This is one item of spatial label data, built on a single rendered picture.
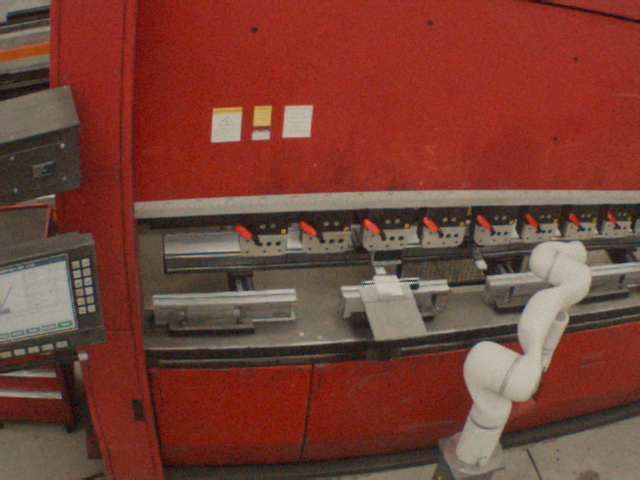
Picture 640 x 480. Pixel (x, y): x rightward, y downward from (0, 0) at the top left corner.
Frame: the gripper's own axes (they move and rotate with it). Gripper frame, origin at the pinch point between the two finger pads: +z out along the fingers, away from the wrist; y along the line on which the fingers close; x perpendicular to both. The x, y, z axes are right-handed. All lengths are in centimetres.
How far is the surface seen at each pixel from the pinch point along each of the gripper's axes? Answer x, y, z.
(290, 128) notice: -82, -57, -74
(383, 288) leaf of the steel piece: -45, -46, -11
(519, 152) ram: -5, -44, -67
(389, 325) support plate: -51, -28, -13
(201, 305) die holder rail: -107, -55, -7
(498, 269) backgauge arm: 15, -59, 6
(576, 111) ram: 17, -43, -86
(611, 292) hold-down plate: 58, -24, -4
